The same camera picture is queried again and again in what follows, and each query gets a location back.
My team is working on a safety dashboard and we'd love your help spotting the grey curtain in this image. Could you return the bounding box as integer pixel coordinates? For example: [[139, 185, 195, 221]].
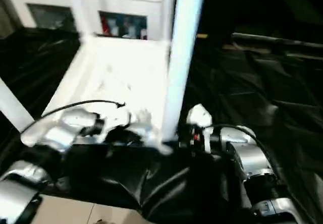
[[0, 0, 18, 32]]

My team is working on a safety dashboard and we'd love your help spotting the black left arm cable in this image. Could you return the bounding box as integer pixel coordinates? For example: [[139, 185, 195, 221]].
[[20, 100, 127, 134]]

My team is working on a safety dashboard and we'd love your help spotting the white plastic table top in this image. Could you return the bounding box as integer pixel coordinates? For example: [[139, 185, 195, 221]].
[[20, 36, 175, 156]]

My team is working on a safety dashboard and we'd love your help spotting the black work mat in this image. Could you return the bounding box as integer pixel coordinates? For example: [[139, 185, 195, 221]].
[[0, 27, 323, 224]]

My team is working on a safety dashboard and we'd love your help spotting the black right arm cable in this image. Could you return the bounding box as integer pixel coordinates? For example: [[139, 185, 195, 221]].
[[211, 124, 280, 181]]

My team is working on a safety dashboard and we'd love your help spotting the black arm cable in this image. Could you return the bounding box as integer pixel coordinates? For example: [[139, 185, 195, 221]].
[[20, 100, 127, 134], [211, 124, 280, 181]]

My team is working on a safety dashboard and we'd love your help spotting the black piano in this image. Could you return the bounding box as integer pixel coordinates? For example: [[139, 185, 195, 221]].
[[176, 0, 323, 55]]

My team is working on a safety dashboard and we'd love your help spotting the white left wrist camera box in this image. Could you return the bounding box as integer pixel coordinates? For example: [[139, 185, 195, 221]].
[[99, 105, 132, 143]]

